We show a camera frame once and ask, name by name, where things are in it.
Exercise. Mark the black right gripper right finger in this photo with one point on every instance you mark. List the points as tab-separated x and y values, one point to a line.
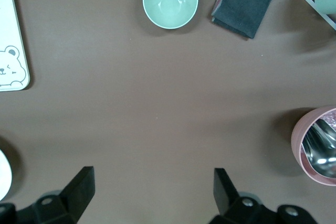
228	200

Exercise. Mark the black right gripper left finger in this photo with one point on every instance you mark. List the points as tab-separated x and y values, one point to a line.
76	195

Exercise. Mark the white round plate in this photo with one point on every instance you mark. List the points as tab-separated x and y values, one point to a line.
4	174

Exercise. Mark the pink bowl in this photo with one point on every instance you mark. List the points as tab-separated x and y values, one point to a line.
296	134

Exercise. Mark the cream tray with bear print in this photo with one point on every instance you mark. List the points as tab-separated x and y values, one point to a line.
10	24

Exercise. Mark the dark grey folded cloth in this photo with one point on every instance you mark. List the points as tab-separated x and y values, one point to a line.
244	3

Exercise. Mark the light green bowl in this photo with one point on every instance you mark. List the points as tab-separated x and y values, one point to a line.
170	1

